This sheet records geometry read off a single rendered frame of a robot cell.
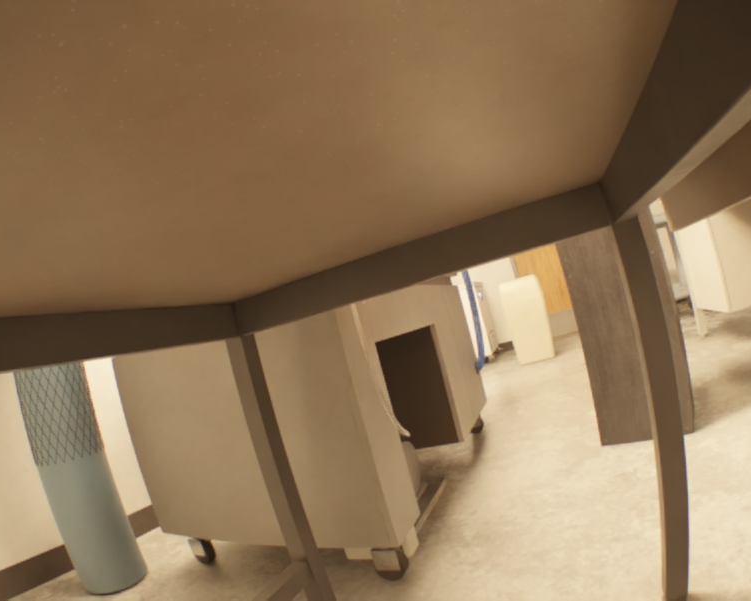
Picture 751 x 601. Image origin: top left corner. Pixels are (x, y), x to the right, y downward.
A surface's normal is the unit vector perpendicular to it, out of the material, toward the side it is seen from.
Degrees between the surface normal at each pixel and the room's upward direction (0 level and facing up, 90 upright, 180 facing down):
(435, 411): 90
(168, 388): 90
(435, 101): 180
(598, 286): 90
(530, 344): 93
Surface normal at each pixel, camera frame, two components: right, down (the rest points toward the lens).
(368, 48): 0.26, 0.96
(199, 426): -0.38, 0.03
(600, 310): -0.65, 0.11
